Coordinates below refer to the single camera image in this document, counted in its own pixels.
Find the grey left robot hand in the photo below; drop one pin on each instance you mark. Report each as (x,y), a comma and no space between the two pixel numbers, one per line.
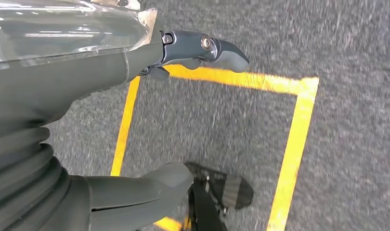
(54,79)

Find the yellow floor tape square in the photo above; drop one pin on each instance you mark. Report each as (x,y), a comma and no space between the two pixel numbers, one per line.
(305,127)

